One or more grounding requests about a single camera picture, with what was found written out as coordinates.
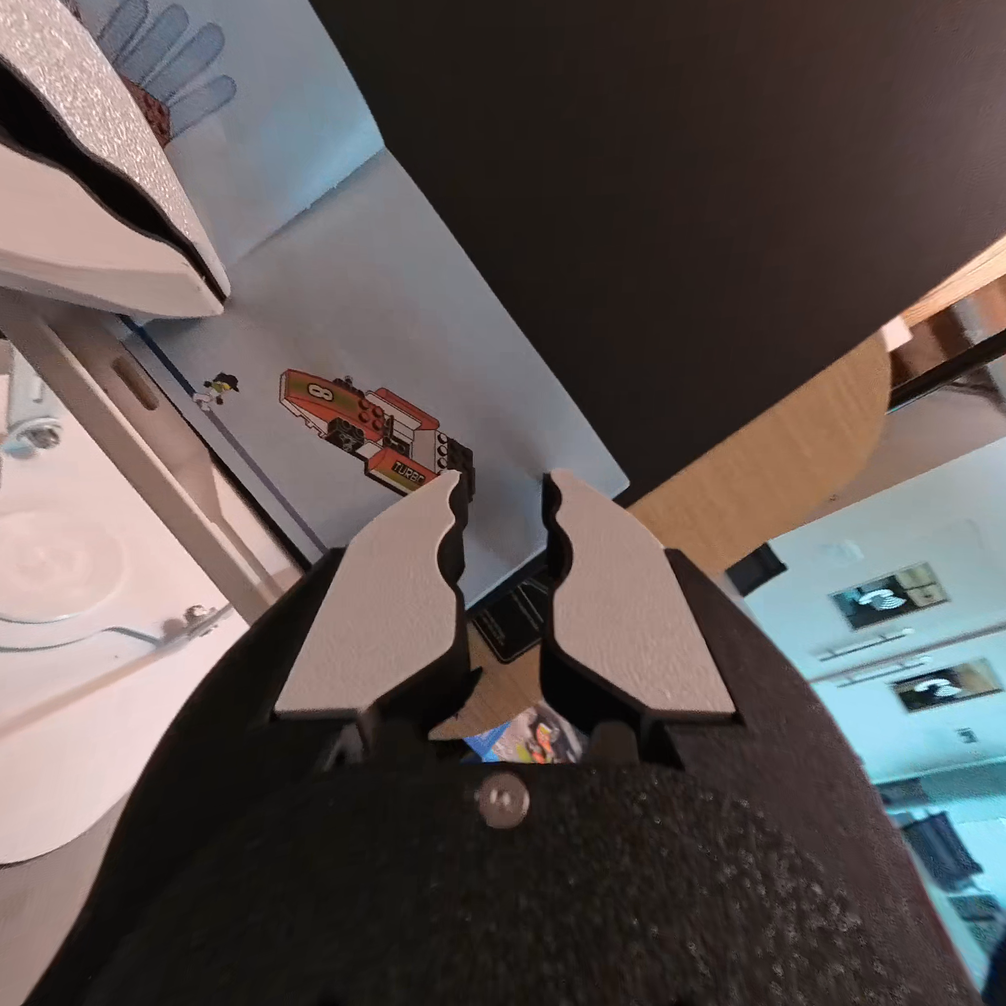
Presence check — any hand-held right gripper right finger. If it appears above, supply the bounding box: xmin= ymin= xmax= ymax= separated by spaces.
xmin=540 ymin=469 xmax=740 ymax=724

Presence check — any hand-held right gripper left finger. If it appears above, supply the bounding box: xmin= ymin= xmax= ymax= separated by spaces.
xmin=276 ymin=469 xmax=476 ymax=724

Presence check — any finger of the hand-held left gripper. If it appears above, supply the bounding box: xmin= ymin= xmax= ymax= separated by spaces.
xmin=1 ymin=1 xmax=234 ymax=300
xmin=1 ymin=150 xmax=224 ymax=319

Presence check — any instruction booklet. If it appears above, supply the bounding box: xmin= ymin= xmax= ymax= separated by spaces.
xmin=63 ymin=1 xmax=633 ymax=611

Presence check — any white book stand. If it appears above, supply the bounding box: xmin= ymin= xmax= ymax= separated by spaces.
xmin=1 ymin=291 xmax=323 ymax=869

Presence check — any blue cardboard box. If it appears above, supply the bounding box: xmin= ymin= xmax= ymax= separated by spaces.
xmin=464 ymin=700 xmax=586 ymax=768

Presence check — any wooden desk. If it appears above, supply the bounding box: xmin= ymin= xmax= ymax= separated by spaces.
xmin=881 ymin=236 xmax=1006 ymax=413

